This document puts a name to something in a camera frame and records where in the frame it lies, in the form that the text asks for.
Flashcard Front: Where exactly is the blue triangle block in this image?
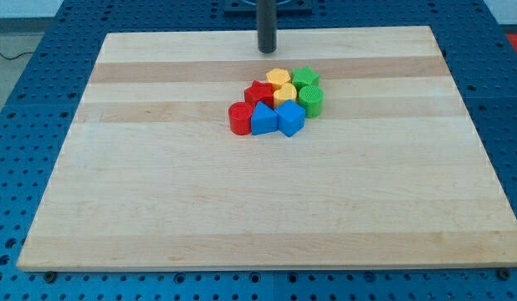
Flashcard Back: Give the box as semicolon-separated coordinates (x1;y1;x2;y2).
251;101;278;135

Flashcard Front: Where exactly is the red cylinder block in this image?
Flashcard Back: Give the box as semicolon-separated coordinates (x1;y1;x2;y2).
228;102;253;135

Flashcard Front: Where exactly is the blue cube block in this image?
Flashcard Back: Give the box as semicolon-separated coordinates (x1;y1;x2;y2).
275;99;306;137

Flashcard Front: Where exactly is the red star block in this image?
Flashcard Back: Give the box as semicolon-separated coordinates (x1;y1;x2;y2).
243;80;274;109

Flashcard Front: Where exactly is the yellow heart block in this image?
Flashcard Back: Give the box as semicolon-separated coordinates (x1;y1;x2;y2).
273;83;297;109

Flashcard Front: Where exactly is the green cylinder block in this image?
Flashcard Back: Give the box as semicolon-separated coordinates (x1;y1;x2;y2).
299;85;324;118

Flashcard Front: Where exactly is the yellow hexagon block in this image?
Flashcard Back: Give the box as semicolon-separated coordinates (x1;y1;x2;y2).
266;68;291;90

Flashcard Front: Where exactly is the green star block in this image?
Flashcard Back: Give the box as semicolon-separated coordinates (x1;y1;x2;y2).
292;66;320;91

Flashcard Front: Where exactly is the light wooden board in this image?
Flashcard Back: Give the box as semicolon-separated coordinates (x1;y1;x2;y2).
18;26;517;272

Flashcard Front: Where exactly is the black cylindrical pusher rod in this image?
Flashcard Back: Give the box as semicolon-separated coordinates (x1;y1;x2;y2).
256;0;277;54

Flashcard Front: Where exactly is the black cable on floor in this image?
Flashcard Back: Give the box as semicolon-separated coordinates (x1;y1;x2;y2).
0;40;36;61

